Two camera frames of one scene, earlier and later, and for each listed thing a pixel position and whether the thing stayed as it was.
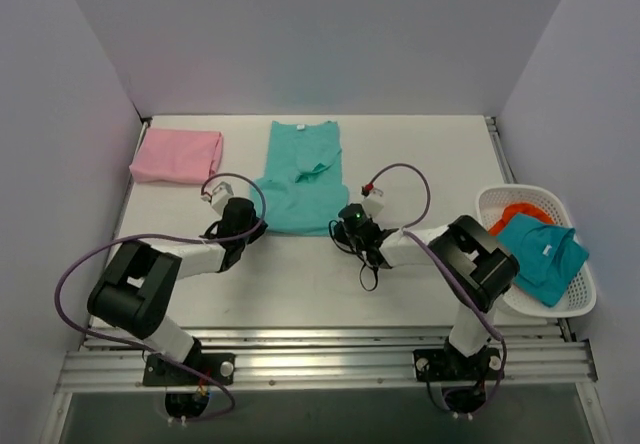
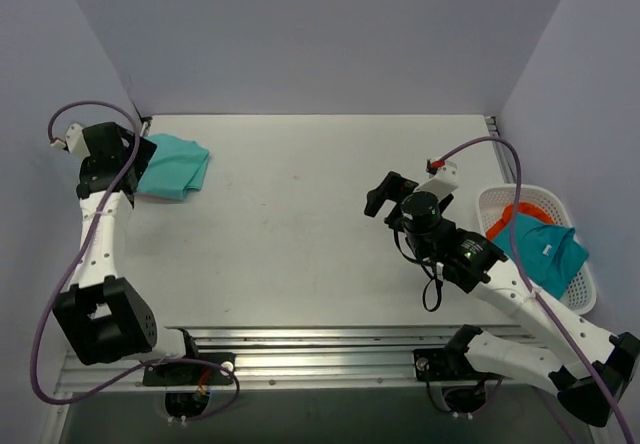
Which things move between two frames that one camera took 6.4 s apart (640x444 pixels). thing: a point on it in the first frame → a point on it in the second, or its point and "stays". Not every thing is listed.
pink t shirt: (177, 155) → (155, 198)
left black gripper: (252, 227) → (136, 159)
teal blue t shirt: (547, 257) stays
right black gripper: (343, 232) → (395, 198)
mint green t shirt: (303, 183) → (176, 165)
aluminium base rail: (534, 356) stays
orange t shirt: (522, 208) stays
